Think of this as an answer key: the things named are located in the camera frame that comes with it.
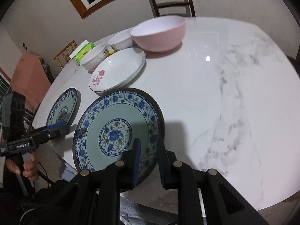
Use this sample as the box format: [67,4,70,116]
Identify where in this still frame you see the white plate pink flowers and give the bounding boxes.
[89,47,146,93]

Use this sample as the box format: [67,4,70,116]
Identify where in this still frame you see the white ribbed bowl blue base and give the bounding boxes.
[108,28,135,51]

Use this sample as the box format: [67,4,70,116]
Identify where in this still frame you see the small blue floral plate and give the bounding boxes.
[46,87,78,126]

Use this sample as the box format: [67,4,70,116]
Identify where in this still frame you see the pink cloth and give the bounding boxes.
[10,53,51,113]

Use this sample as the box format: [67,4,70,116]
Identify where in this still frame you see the bamboo chair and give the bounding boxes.
[54,40,77,70]

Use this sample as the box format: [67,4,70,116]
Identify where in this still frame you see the large blue floral plate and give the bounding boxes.
[73,88,165,183]

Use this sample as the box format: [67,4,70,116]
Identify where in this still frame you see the white ribbed bowl pink base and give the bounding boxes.
[80,44,110,72]

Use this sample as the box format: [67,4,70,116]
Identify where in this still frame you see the grey trousers lap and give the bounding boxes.
[59,162,177,224]

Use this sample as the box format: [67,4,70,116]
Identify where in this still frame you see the person's left hand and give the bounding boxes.
[6,152,39,182]

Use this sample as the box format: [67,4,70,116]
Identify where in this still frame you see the green tissue pack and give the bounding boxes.
[70,40,95,66]

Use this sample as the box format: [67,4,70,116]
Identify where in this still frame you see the large pink bowl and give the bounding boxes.
[130,15,186,52]

